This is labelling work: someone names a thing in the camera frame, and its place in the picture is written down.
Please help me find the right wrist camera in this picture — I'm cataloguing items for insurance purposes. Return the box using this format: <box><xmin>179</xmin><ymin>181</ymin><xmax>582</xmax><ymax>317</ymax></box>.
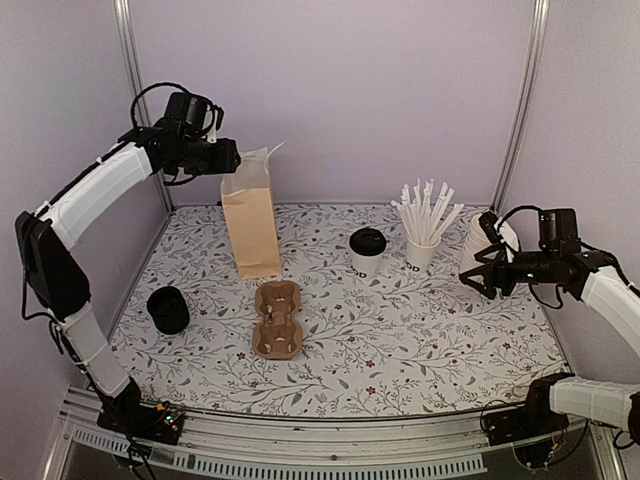
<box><xmin>480</xmin><ymin>211</ymin><xmax>520</xmax><ymax>263</ymax></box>

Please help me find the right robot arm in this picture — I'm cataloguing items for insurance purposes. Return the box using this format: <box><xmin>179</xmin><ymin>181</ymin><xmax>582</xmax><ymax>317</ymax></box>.
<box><xmin>459</xmin><ymin>207</ymin><xmax>639</xmax><ymax>445</ymax></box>

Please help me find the aluminium frame post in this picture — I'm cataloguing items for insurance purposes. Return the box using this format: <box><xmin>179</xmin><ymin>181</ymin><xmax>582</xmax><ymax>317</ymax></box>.
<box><xmin>491</xmin><ymin>0</ymin><xmax>550</xmax><ymax>212</ymax></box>
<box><xmin>113</xmin><ymin>0</ymin><xmax>176</xmax><ymax>214</ymax></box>

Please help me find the stack of white paper cups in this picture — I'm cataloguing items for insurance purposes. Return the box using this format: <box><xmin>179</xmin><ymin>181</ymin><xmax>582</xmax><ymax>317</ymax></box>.
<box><xmin>459</xmin><ymin>213</ymin><xmax>520</xmax><ymax>273</ymax></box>

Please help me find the bundle of wrapped straws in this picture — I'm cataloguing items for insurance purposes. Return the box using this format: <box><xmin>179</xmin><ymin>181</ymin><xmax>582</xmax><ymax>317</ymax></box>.
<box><xmin>390</xmin><ymin>178</ymin><xmax>465</xmax><ymax>247</ymax></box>

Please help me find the floral table mat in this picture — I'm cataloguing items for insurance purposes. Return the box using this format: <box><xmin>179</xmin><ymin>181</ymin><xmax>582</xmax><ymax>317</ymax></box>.
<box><xmin>111</xmin><ymin>205</ymin><xmax>567</xmax><ymax>418</ymax></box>

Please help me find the black cup lid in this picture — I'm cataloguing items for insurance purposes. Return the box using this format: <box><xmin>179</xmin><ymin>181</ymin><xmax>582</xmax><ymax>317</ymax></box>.
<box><xmin>349</xmin><ymin>227</ymin><xmax>387</xmax><ymax>257</ymax></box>

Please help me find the stack of black lids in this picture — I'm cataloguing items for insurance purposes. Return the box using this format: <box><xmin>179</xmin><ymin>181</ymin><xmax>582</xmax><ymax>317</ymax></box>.
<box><xmin>146</xmin><ymin>286</ymin><xmax>190</xmax><ymax>335</ymax></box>

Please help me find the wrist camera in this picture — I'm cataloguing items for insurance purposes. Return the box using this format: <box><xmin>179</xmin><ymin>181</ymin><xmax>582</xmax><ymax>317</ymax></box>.
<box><xmin>480</xmin><ymin>211</ymin><xmax>520</xmax><ymax>263</ymax></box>
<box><xmin>206</xmin><ymin>105</ymin><xmax>223</xmax><ymax>144</ymax></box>

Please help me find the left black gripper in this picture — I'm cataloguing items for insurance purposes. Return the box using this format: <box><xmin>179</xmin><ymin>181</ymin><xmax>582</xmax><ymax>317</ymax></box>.
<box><xmin>169</xmin><ymin>135</ymin><xmax>241</xmax><ymax>176</ymax></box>

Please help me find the front aluminium rail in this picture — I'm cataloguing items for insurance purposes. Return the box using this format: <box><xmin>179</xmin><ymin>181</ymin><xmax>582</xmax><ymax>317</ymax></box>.
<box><xmin>43</xmin><ymin>388</ymin><xmax>629</xmax><ymax>479</ymax></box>

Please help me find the brown paper bag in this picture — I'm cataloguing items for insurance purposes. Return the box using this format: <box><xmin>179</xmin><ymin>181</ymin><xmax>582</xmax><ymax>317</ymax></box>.
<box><xmin>220</xmin><ymin>147</ymin><xmax>282</xmax><ymax>280</ymax></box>

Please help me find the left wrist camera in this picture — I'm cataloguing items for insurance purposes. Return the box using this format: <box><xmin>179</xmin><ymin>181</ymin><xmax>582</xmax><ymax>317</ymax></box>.
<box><xmin>206</xmin><ymin>105</ymin><xmax>223</xmax><ymax>144</ymax></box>

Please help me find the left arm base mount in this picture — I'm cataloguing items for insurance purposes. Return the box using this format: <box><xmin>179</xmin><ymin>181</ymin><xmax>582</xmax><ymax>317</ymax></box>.
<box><xmin>94</xmin><ymin>378</ymin><xmax>184</xmax><ymax>446</ymax></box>

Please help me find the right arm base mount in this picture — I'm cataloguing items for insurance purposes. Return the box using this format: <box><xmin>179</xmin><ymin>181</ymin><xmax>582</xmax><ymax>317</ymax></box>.
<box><xmin>480</xmin><ymin>372</ymin><xmax>575</xmax><ymax>469</ymax></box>

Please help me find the white paper coffee cup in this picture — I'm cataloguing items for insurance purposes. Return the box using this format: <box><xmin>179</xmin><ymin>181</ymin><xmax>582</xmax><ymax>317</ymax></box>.
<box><xmin>350</xmin><ymin>251</ymin><xmax>383</xmax><ymax>279</ymax></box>

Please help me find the right aluminium frame post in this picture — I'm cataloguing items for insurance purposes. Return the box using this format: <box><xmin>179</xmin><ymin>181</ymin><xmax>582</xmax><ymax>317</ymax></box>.
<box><xmin>491</xmin><ymin>0</ymin><xmax>550</xmax><ymax>212</ymax></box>

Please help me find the brown cardboard cup carrier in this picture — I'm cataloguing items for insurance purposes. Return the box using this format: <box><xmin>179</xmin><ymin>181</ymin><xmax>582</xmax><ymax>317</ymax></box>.
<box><xmin>252</xmin><ymin>280</ymin><xmax>303</xmax><ymax>361</ymax></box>

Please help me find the cup holding straws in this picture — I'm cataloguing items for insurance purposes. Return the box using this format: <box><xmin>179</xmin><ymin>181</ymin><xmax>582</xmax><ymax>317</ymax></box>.
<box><xmin>405</xmin><ymin>237</ymin><xmax>441</xmax><ymax>273</ymax></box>

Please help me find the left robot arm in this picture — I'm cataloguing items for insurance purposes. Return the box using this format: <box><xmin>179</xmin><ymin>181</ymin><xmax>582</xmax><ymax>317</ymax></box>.
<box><xmin>15</xmin><ymin>89</ymin><xmax>241</xmax><ymax>434</ymax></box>

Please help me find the left aluminium frame post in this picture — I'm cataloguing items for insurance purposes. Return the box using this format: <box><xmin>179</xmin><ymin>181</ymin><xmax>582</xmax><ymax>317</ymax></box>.
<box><xmin>113</xmin><ymin>0</ymin><xmax>176</xmax><ymax>214</ymax></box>

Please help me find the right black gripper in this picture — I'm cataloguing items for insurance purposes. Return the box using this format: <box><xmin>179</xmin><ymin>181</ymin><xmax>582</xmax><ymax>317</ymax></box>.
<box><xmin>461</xmin><ymin>243</ymin><xmax>559</xmax><ymax>300</ymax></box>

